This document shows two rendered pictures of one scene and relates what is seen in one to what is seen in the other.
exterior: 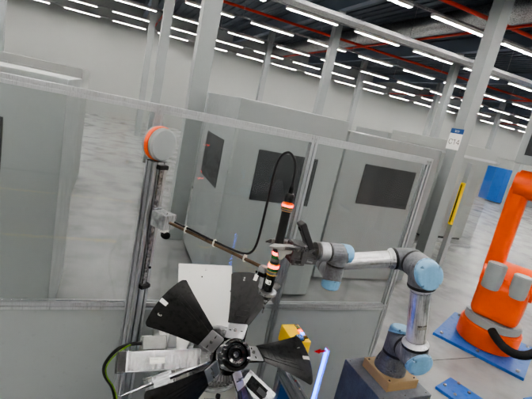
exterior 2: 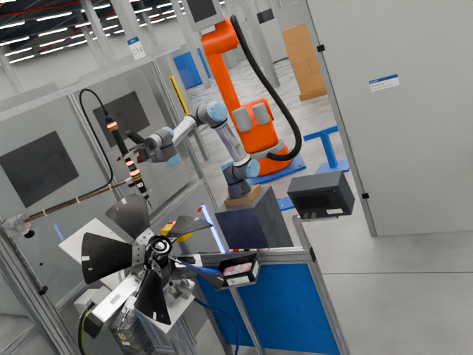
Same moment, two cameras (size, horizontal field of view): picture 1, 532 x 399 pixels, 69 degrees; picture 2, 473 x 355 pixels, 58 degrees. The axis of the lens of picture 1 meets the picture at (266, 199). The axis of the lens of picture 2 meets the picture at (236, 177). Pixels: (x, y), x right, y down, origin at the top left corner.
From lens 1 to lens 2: 0.80 m
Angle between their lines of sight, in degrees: 30
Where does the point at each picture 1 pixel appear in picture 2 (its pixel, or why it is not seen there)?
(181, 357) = (127, 284)
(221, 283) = (100, 232)
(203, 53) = not seen: outside the picture
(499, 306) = (260, 136)
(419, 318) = (233, 141)
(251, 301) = (136, 214)
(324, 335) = not seen: hidden behind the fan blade
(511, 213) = (219, 70)
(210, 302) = not seen: hidden behind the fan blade
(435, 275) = (220, 108)
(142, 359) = (106, 306)
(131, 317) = (53, 322)
